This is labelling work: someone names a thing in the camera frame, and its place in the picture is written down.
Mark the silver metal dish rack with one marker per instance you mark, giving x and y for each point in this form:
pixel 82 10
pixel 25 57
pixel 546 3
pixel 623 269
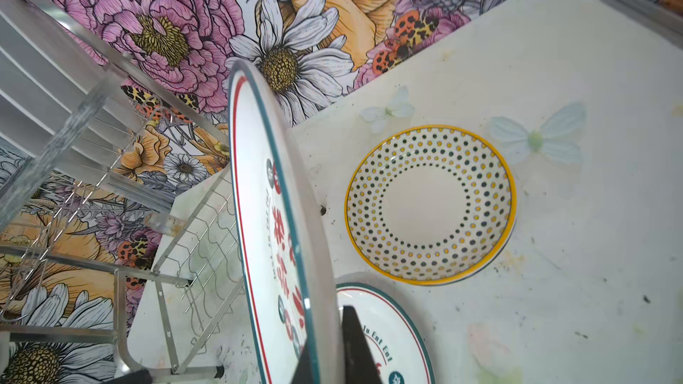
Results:
pixel 92 160

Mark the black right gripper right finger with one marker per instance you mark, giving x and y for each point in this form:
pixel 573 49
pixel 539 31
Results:
pixel 359 364

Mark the white plate yellow rim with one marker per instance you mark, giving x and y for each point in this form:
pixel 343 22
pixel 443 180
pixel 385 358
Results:
pixel 431 205

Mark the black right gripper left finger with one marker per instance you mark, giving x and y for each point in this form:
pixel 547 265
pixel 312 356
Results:
pixel 303 373

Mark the white plate red floral pattern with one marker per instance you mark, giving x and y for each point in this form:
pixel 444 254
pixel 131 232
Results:
pixel 397 348

